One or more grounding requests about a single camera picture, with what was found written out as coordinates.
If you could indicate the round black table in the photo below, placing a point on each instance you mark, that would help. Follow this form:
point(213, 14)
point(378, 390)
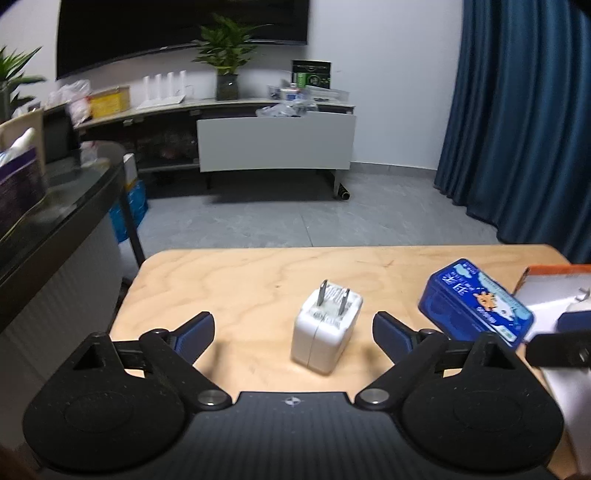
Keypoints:
point(60, 240)

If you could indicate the blue plastic bag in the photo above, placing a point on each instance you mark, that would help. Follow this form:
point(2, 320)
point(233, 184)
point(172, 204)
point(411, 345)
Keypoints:
point(131, 207)

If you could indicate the small potted plant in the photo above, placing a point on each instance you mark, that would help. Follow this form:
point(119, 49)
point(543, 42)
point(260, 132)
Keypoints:
point(228, 50)

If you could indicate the black cylinder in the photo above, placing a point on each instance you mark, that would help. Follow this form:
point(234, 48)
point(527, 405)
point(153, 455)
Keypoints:
point(343, 192)

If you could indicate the blue tin box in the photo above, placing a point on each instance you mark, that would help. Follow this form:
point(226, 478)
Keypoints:
point(475, 301)

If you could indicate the clear plastic bag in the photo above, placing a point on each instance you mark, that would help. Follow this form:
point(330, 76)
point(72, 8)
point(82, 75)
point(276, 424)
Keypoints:
point(286, 110)

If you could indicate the green and black box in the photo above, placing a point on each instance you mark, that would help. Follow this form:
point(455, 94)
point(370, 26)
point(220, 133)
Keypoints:
point(311, 74)

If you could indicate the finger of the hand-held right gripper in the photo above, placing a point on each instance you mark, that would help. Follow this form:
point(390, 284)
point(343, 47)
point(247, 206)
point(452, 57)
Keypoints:
point(561, 350)

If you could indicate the white plastic bag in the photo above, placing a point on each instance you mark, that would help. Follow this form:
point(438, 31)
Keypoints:
point(69, 102)

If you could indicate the white and yellow carton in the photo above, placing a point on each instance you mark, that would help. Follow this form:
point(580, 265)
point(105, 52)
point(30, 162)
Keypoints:
point(130, 167)

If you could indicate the black television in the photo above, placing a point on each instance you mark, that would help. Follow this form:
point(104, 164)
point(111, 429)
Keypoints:
point(184, 27)

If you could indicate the yellow box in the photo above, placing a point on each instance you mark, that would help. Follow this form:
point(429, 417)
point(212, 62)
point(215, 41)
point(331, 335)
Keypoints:
point(109, 101)

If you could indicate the white router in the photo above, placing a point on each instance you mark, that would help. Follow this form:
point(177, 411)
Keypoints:
point(164, 94)

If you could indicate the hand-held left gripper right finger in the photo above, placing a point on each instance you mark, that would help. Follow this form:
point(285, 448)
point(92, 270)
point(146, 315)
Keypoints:
point(392, 338)

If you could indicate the white charger plug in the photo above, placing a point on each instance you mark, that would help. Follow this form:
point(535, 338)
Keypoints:
point(318, 342)

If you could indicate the white television cabinet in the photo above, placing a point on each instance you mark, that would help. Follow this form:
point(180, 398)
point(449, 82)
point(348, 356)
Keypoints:
point(277, 143)

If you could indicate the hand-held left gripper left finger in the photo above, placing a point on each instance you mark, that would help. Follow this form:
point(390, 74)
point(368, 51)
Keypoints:
point(196, 338)

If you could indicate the beige box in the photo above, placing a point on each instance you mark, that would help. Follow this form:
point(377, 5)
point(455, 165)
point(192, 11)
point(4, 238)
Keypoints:
point(23, 127)

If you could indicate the orange and white box lid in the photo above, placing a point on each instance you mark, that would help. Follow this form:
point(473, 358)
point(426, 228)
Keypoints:
point(547, 291)

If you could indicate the large potted plant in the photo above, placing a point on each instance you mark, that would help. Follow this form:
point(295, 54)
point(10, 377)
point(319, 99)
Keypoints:
point(14, 69)

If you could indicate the blue curtain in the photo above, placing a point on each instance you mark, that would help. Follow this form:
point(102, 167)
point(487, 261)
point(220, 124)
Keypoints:
point(521, 115)

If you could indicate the purple patterned tray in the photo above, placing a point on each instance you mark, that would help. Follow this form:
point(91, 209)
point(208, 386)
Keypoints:
point(21, 194)

